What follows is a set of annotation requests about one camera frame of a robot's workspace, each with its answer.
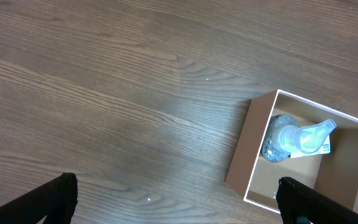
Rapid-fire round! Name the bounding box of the white cardboard box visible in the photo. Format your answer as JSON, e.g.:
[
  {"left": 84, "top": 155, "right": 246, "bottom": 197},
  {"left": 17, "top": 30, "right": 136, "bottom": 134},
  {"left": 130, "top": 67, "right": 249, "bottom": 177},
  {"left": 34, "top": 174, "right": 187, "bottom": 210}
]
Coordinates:
[{"left": 225, "top": 90, "right": 358, "bottom": 213}]

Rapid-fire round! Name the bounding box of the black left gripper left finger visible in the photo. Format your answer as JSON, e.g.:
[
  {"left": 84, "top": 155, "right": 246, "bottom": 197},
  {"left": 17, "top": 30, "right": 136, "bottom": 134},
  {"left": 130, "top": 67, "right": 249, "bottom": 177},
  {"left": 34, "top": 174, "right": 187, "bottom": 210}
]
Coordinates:
[{"left": 0, "top": 172, "right": 78, "bottom": 224}]

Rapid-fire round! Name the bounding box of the green white soap box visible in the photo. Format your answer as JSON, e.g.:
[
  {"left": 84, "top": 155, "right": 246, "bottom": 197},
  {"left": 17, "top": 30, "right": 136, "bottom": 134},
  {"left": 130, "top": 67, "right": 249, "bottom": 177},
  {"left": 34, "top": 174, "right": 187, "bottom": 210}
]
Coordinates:
[{"left": 289, "top": 136, "right": 331, "bottom": 158}]

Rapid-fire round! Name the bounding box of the clear pump bottle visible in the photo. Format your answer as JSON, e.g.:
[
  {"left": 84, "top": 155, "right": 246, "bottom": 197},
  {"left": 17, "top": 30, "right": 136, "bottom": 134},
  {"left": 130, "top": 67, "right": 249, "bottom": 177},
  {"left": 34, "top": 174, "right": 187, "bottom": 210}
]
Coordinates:
[{"left": 260, "top": 114, "right": 337, "bottom": 163}]

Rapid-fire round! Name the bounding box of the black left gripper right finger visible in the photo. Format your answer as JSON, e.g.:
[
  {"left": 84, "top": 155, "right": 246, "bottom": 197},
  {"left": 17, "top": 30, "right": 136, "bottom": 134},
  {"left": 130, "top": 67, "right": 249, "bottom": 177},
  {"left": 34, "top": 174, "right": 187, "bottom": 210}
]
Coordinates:
[{"left": 276, "top": 177, "right": 358, "bottom": 224}]

